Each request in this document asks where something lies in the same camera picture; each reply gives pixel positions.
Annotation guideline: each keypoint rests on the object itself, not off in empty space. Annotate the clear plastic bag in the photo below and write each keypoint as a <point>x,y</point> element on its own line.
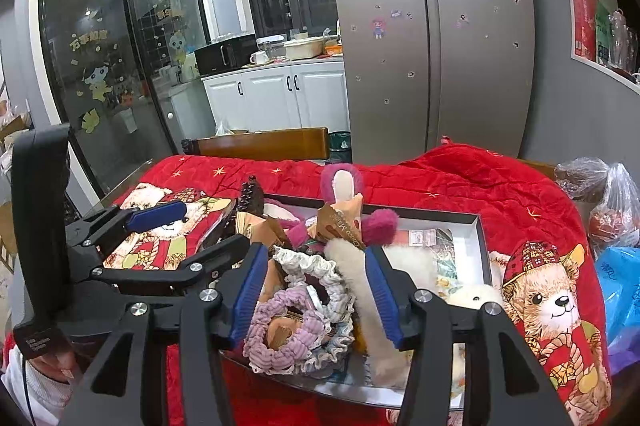
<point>617,211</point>

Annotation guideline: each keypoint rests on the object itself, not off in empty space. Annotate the black microwave oven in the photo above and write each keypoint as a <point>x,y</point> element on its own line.
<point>222,55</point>

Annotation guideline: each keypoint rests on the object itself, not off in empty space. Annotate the glass sliding door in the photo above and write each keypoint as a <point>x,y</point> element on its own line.
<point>100,71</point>

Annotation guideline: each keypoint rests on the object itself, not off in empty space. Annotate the cream frilly scrunchie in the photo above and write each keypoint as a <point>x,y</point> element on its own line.
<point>310,261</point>

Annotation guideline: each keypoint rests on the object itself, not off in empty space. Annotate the red gift box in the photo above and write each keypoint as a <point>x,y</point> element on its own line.
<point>584,19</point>

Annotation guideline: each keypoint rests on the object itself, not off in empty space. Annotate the green box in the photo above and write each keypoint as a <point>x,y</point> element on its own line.
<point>603,34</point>

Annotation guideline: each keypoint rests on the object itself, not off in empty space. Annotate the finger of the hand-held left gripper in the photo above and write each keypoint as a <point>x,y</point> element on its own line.
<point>215,258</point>
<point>155,215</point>

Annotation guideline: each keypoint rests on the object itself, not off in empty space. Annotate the white plastic basin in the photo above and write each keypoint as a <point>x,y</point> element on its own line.
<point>302,49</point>

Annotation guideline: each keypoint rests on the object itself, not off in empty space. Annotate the green trash bin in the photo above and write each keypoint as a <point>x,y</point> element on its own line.
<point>341,146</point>

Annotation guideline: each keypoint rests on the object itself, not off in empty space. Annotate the blue plastic bag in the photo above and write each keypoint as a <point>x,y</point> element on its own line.
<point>620,291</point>

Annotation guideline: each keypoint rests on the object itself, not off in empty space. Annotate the person's left forearm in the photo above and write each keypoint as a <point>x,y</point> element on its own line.
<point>45,398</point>

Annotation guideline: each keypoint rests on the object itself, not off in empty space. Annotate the pink scrunchie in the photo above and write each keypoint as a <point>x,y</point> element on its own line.
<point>272,346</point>

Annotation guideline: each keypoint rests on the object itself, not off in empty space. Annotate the person's left hand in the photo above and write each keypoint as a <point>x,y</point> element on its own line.
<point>60,363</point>

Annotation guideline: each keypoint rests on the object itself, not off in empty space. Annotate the white kitchen cabinet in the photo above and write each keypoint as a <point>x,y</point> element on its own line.
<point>270,96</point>

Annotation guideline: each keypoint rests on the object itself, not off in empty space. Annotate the dark hair claw clip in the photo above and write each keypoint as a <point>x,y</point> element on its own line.
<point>252,196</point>

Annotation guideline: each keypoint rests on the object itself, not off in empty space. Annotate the grey plastic bag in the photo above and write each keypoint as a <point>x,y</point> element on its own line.
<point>580,178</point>

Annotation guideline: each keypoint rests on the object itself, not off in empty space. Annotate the silver double-door refrigerator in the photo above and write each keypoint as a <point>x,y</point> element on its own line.
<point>425,36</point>

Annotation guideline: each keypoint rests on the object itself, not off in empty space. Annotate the purple cloth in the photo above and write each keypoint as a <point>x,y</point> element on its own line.
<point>625,353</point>

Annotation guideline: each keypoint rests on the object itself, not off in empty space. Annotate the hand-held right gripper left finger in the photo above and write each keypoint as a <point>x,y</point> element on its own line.
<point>247,296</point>

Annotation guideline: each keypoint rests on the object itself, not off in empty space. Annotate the white cup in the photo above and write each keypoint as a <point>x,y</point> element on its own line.
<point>257,58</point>

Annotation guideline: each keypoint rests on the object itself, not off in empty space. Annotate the white wall shelf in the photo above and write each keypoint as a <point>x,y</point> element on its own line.
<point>605,66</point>

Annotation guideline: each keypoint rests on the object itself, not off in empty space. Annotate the red printed blanket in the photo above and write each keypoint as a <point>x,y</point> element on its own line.
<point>460,181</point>

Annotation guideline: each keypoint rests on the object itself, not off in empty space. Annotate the wooden chair back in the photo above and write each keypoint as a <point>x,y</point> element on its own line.
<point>260,144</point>

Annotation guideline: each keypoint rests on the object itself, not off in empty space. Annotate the triangular gold snack packet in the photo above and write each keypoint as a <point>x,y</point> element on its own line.
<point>255,226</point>
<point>340,221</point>

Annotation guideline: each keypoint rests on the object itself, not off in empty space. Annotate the beige plush dog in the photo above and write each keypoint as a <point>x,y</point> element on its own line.
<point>350,281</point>

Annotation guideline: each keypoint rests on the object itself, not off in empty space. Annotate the dark storage box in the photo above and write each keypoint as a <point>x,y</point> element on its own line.
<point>450,231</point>

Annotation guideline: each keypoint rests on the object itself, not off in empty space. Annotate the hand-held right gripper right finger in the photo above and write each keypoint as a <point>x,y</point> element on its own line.
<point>382,301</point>

